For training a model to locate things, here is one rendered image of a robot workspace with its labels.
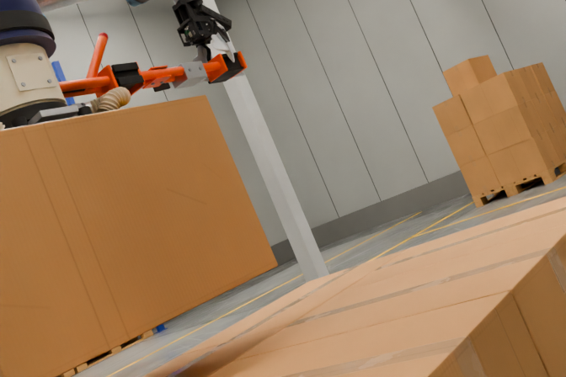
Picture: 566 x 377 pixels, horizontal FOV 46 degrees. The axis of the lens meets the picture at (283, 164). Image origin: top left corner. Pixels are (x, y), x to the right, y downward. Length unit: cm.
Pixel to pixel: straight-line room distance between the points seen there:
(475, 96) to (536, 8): 286
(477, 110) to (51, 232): 722
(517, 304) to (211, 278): 57
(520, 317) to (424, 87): 1057
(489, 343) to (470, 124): 731
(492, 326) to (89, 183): 70
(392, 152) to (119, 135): 1088
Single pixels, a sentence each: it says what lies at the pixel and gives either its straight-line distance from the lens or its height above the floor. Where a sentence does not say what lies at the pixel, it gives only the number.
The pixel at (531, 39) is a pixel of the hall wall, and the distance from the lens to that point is 1067.
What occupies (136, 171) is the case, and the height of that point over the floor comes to 95.
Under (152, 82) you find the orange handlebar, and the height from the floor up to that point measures 119.
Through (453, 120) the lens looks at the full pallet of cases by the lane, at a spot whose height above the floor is 108.
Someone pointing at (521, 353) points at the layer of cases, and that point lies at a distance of 98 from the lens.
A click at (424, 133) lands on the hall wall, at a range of 1163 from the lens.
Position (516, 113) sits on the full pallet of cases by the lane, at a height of 86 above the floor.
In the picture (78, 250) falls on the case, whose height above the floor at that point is 84.
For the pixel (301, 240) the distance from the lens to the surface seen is 447.
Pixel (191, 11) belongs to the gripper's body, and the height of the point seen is 137.
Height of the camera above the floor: 76
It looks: 5 degrees up
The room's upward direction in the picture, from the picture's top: 23 degrees counter-clockwise
